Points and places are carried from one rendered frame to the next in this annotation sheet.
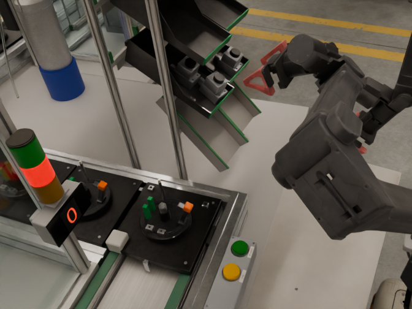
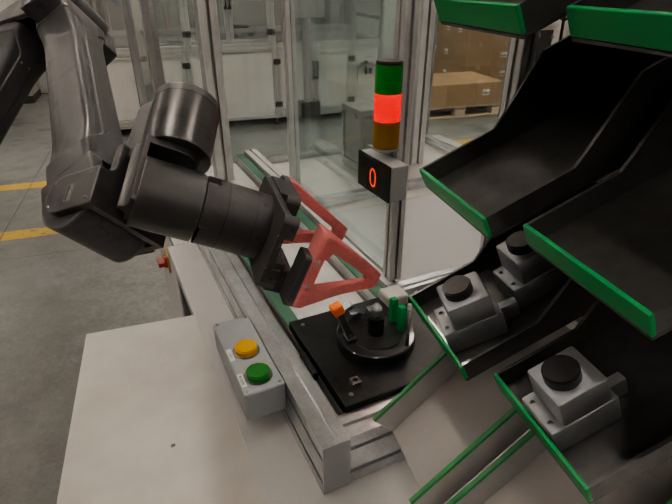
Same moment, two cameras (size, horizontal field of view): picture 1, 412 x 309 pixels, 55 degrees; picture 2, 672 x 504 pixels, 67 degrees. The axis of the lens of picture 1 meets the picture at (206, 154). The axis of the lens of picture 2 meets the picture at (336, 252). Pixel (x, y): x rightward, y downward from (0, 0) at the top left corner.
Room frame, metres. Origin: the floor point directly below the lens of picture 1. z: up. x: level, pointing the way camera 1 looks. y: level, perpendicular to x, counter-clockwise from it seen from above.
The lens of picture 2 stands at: (1.06, -0.48, 1.55)
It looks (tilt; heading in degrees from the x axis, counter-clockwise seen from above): 29 degrees down; 129
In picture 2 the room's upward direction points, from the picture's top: straight up
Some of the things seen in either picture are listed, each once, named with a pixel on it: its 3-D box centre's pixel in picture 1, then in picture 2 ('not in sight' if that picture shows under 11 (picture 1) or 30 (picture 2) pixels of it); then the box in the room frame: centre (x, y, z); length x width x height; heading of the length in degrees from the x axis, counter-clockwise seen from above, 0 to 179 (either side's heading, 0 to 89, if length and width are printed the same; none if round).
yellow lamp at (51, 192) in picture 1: (46, 186); (386, 133); (0.54, 0.32, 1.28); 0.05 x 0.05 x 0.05
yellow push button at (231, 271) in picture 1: (231, 272); (246, 349); (0.49, -0.03, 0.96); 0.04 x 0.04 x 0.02
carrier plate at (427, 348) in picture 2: (167, 224); (374, 344); (0.66, 0.13, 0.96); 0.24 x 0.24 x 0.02; 64
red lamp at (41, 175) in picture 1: (37, 168); (387, 106); (0.54, 0.32, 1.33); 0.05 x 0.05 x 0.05
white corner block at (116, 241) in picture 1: (118, 241); (393, 299); (0.62, 0.26, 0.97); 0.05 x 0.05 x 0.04; 64
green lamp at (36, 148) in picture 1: (26, 149); (388, 78); (0.54, 0.32, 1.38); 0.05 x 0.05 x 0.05
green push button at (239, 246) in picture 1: (240, 248); (258, 374); (0.56, -0.06, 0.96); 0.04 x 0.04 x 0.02
